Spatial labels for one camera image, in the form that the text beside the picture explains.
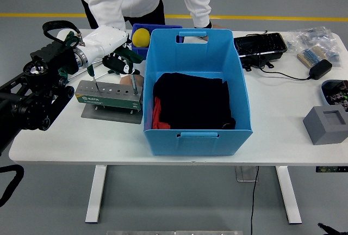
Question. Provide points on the person's left hand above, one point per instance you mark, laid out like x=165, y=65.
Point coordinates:
x=217, y=26

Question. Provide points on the person's right hand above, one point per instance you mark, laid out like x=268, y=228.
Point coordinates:
x=130, y=80

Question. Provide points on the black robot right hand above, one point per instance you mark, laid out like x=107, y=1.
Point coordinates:
x=329, y=231

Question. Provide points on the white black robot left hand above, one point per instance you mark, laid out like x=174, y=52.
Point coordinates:
x=106, y=40

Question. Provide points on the green steel SATA tool stand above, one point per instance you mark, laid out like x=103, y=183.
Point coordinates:
x=108, y=101

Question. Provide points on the large light blue plastic box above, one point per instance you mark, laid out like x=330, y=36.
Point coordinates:
x=201, y=145

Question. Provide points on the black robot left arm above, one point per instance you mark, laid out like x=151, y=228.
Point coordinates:
x=27, y=101

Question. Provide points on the yellow lemon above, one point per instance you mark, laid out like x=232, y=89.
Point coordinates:
x=140, y=37

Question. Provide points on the red cloth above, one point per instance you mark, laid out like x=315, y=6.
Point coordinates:
x=157, y=115

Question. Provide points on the black plastic case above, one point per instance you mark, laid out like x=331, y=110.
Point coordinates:
x=261, y=46

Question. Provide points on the small dark blue bin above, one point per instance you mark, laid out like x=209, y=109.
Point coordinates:
x=163, y=26

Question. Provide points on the white table leg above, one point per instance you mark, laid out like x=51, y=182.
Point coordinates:
x=288, y=194
x=96, y=194

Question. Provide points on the black table control panel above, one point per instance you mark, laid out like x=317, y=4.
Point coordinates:
x=331, y=169

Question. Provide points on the black cloth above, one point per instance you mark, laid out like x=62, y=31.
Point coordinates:
x=190, y=101

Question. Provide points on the taped resistor bundle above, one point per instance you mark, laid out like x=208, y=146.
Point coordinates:
x=311, y=55

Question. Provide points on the clear plastic parts bags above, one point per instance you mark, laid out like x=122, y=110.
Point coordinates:
x=315, y=36

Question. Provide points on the grey recessed block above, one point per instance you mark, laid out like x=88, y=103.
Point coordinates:
x=323, y=131

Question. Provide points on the black power adapter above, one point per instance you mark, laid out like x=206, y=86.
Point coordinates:
x=320, y=69

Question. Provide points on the blue tray with electronic parts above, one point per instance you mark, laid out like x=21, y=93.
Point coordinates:
x=335, y=92

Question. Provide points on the grey under-table bracket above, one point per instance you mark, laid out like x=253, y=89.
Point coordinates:
x=244, y=175

